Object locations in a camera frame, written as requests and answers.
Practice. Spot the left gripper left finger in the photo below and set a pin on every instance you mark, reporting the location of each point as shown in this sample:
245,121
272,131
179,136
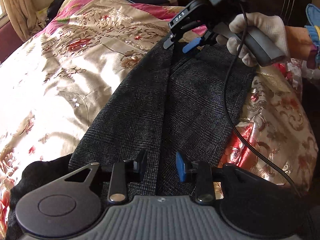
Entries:
71,204

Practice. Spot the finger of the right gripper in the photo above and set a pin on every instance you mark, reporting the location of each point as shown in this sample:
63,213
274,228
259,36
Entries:
192,44
172,39

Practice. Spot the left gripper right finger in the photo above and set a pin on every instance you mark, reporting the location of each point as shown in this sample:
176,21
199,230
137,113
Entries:
247,203

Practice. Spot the dark grey knit pants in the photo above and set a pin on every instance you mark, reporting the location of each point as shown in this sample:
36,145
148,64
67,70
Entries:
170,102

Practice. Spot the right forearm blue sleeve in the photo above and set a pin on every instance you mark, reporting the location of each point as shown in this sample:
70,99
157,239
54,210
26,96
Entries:
304,43

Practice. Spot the white gloved right hand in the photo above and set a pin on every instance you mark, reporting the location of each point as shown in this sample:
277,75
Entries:
272,26

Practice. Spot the black garment at bed edge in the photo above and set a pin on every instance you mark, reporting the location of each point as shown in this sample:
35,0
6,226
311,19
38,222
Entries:
35,175

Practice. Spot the floral satin bedspread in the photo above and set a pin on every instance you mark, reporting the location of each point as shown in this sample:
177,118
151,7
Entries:
55,84

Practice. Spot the clutter pile beside headboard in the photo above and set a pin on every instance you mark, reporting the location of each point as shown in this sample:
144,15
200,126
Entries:
46,15

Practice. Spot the right beige curtain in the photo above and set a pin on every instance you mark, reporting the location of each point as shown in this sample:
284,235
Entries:
23,18

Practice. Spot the maroon padded bench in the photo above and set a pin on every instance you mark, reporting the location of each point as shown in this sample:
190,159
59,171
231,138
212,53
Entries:
9,41

